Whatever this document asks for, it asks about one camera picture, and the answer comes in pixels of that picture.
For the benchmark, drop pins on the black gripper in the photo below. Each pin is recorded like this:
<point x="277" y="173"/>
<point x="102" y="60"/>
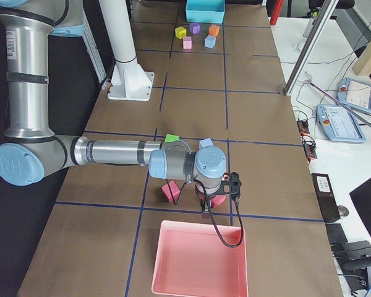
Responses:
<point x="206" y="198"/>

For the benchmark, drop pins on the light blue foam block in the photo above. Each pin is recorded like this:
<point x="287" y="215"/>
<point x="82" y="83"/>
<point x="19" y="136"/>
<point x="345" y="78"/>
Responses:
<point x="205" y="143"/>
<point x="210" y="41"/>

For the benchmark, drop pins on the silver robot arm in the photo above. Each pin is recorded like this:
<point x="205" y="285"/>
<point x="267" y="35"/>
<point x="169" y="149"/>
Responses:
<point x="33" y="151"/>

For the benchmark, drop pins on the crimson foam block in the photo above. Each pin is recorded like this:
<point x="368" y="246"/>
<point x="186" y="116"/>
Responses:
<point x="171" y="191"/>
<point x="216" y="201"/>

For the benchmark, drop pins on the pink plastic bin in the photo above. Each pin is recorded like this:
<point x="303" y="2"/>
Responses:
<point x="191" y="260"/>

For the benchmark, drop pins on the green foam block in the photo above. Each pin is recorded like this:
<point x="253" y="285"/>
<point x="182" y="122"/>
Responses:
<point x="171" y="138"/>

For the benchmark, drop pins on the black box with label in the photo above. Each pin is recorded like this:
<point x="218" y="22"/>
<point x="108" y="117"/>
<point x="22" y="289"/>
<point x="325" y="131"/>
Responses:
<point x="325" y="197"/>

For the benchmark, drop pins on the near teach pendant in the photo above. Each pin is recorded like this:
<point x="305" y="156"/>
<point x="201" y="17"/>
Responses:
<point x="338" y="124"/>

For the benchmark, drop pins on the teach pendant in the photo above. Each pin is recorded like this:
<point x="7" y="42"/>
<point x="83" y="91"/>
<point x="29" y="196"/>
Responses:
<point x="355" y="94"/>
<point x="338" y="124"/>

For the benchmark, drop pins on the pink foam block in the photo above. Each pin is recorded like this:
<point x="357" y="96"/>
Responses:
<point x="187" y="43"/>

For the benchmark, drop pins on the yellow foam block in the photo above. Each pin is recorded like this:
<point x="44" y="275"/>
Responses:
<point x="180" y="32"/>

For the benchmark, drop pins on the orange foam block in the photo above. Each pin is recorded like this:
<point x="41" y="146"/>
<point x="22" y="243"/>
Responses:
<point x="214" y="30"/>

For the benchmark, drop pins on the purple foam block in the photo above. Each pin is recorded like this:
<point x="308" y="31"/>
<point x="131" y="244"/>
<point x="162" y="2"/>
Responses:
<point x="194" y="28"/>

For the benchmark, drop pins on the far teach pendant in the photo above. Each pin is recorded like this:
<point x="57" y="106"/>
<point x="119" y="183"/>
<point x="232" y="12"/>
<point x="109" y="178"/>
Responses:
<point x="355" y="94"/>

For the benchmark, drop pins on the blue plastic bin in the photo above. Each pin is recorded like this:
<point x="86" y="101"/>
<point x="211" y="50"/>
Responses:
<point x="205" y="11"/>

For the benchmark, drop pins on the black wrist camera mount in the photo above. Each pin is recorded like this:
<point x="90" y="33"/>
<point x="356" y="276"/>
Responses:
<point x="231" y="185"/>

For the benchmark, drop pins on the white pedestal column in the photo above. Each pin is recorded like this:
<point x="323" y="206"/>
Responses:
<point x="129" y="80"/>

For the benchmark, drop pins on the aluminium frame post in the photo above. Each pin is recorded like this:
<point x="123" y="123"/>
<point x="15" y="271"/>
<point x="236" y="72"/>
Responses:
<point x="317" y="29"/>

